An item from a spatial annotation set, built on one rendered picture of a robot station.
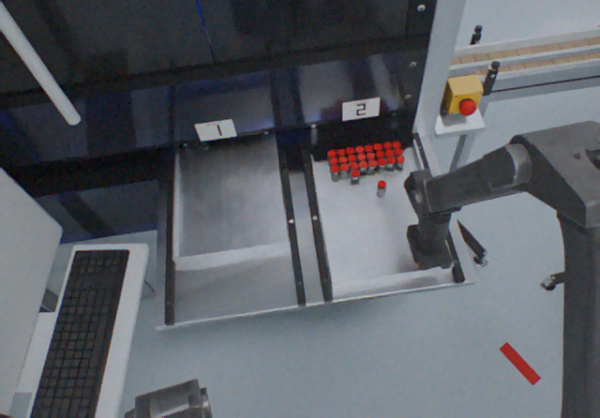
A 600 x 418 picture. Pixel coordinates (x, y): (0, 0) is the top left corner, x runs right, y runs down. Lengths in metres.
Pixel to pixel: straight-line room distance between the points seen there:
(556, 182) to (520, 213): 1.83
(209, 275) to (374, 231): 0.39
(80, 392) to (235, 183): 0.57
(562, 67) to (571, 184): 1.03
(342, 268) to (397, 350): 0.91
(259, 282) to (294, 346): 0.88
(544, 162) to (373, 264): 0.68
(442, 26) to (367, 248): 0.49
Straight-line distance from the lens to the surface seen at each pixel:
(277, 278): 1.12
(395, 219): 1.18
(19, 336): 1.31
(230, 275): 1.14
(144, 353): 2.11
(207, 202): 1.24
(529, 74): 1.46
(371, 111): 1.20
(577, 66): 1.52
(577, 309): 0.55
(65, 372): 1.26
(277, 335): 2.00
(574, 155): 0.52
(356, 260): 1.13
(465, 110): 1.23
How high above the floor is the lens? 1.91
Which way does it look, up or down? 58 degrees down
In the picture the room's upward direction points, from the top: 8 degrees counter-clockwise
